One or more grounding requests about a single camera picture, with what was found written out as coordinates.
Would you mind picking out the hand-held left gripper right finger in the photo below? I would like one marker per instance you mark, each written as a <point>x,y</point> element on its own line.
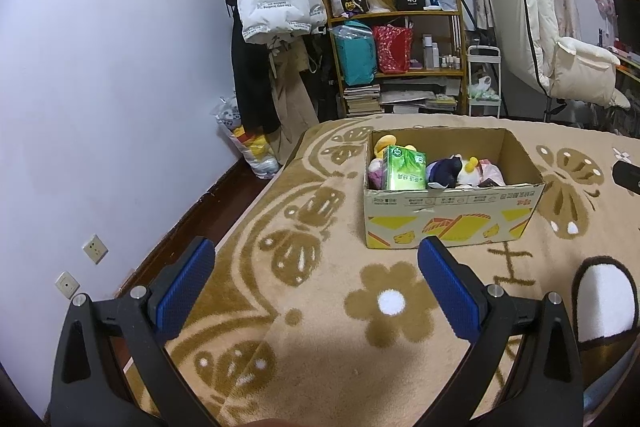
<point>450,292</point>

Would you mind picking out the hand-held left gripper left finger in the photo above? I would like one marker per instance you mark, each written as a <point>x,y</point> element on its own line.
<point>187,287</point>

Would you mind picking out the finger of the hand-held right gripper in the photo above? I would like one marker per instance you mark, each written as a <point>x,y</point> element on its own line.
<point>627,174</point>

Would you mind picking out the printed cardboard box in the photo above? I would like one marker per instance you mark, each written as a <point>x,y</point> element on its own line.
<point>450,217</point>

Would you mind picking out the white-haired plush doll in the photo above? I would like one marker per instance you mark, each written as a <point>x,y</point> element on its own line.
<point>445,172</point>

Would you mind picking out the white furry plush toy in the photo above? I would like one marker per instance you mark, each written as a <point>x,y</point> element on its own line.
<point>470,169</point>

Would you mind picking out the pink packaged cloth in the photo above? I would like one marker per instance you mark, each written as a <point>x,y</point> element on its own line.
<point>492,172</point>

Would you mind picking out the green tissue pack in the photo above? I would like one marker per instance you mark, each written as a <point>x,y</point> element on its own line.
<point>405,167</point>

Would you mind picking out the pink plush toy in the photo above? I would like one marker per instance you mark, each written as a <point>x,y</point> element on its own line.
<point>376,177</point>

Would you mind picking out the yellow plush toy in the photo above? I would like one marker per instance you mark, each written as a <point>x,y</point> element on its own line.
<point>386,142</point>

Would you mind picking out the brown and white slipper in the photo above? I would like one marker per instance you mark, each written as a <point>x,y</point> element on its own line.
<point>605,302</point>

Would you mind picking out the black monitor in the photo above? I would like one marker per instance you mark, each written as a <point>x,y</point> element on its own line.
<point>627,19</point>

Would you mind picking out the clear plastic bag of toys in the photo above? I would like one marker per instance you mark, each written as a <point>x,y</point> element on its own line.
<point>250,142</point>

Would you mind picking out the white and green plush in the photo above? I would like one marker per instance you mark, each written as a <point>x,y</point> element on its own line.
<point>482,89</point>

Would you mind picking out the pink fan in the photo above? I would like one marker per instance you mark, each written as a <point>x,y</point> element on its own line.
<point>605,4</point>

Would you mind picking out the light blue cloth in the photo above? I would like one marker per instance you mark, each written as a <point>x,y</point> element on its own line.
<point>605,382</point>

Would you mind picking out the white metal trolley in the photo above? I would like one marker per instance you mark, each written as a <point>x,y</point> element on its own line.
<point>484,52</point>

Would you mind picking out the pile of papers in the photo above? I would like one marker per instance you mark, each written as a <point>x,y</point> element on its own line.
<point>417,99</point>

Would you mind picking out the row of small bottles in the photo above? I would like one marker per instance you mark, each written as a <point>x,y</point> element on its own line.
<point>451,62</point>

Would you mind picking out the beige coat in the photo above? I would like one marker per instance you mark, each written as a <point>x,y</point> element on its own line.
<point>295,107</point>

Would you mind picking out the stack of books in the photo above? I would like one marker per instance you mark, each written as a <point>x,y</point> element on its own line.
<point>360,99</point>

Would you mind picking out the wooden shelf rack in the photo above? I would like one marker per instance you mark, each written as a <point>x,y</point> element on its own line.
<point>440,74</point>

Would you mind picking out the black hanging garment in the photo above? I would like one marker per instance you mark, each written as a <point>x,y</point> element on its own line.
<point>252,82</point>

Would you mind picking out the white bottle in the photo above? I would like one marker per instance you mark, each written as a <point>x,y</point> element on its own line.
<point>429,52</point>

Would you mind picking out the red patterned bag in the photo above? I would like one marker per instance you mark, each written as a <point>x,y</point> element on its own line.
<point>392,49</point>

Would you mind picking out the teal bag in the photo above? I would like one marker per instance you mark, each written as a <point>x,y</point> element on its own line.
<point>355,57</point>

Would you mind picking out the white wall socket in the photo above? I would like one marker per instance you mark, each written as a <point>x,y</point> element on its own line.
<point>67,285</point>
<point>95,249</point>

